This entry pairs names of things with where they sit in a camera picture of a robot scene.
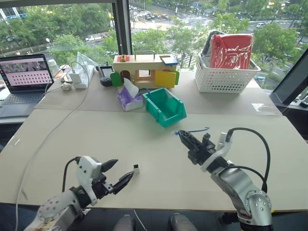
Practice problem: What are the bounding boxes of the green plastic bin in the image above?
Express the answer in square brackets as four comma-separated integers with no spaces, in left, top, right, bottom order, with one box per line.
[142,87,188,128]

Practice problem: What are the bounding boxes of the wooden toy lock box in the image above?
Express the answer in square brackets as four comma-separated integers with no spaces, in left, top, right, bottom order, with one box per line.
[110,50,181,90]

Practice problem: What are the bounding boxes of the dark window frame post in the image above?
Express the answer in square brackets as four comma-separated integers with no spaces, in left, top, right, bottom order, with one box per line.
[112,0,133,56]

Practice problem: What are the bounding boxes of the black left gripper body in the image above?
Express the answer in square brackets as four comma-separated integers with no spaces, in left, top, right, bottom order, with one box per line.
[92,172,116,200]

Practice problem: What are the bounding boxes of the white charger block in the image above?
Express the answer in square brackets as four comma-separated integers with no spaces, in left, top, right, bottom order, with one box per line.
[69,67,84,84]

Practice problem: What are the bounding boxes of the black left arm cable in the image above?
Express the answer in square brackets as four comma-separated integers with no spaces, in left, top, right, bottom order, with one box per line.
[62,156,81,193]

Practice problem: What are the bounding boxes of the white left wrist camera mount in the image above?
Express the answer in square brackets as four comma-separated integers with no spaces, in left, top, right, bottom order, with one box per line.
[75,155,103,206]

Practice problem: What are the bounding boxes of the small crumpled white object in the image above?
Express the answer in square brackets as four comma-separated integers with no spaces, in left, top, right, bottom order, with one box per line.
[60,81,73,92]

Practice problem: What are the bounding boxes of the long white cable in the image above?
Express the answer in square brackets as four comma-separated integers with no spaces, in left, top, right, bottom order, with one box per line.
[14,61,91,231]

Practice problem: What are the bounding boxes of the clear plastic triangle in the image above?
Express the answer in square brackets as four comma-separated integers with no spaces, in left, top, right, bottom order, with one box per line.
[76,51,96,73]

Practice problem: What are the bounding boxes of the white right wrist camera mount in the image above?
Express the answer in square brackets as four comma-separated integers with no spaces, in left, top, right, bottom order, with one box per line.
[200,131,234,173]

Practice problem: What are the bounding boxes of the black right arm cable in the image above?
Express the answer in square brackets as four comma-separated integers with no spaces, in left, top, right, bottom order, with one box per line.
[227,127,271,193]

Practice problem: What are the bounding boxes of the thin white cord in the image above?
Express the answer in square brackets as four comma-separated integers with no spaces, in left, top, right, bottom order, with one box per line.
[133,209,148,231]

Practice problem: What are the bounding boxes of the black handheld remote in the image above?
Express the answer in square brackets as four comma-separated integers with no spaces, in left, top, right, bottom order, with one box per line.
[99,63,115,81]

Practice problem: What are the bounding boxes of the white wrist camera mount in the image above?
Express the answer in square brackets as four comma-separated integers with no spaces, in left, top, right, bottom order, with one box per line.
[75,155,103,206]
[200,131,234,173]

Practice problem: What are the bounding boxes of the open laptop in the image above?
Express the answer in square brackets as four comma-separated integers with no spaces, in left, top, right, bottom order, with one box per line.
[0,53,55,119]

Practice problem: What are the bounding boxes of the white power strip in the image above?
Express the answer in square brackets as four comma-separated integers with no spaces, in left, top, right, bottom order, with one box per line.
[69,64,96,90]

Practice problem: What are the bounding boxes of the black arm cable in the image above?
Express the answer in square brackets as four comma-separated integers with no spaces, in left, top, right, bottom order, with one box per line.
[62,156,81,193]
[227,127,271,193]

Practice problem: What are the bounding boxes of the red plastic-wrapped package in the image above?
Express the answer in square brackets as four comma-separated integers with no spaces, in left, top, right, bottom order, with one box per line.
[209,33,255,71]

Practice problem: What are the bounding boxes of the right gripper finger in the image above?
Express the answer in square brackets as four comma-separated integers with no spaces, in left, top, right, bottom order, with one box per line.
[178,130,197,152]
[181,129,203,151]

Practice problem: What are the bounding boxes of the white perforated basket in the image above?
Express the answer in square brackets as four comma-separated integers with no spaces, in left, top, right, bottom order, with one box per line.
[194,53,262,94]

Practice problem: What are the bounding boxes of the purple tissue pack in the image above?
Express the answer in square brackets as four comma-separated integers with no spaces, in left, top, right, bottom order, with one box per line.
[116,77,145,113]

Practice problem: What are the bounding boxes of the dark flat case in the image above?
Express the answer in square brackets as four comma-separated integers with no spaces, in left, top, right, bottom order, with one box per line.
[200,30,217,58]

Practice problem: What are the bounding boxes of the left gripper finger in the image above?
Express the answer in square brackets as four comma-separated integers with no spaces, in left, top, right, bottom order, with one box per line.
[100,158,119,173]
[112,170,136,195]

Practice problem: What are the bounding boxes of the black monitor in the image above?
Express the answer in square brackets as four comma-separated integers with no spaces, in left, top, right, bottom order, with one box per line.
[271,48,308,107]

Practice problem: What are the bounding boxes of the black round object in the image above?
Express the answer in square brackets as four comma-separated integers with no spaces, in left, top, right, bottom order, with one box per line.
[100,77,114,88]

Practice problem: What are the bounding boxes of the dark rounded shape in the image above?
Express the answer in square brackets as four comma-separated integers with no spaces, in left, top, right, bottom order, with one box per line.
[113,214,136,231]
[168,212,197,231]

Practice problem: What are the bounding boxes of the white capped bottle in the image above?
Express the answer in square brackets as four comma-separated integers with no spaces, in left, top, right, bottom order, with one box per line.
[47,58,61,77]

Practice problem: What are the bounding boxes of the blue cable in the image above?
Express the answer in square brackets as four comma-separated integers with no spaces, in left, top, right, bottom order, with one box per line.
[139,88,155,97]
[171,127,211,136]

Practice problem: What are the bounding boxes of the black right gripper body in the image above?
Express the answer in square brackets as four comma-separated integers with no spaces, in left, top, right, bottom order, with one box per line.
[187,134,218,166]

